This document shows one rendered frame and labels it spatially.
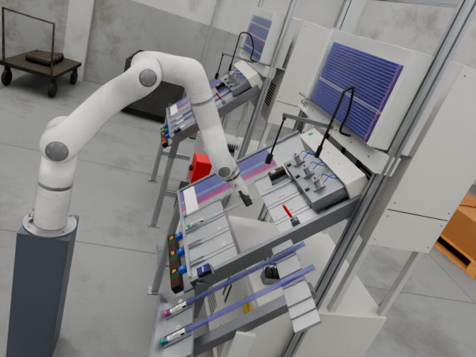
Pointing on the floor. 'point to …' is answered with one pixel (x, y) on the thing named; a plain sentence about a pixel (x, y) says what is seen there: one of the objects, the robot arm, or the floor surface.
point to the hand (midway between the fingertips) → (246, 200)
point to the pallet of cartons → (462, 234)
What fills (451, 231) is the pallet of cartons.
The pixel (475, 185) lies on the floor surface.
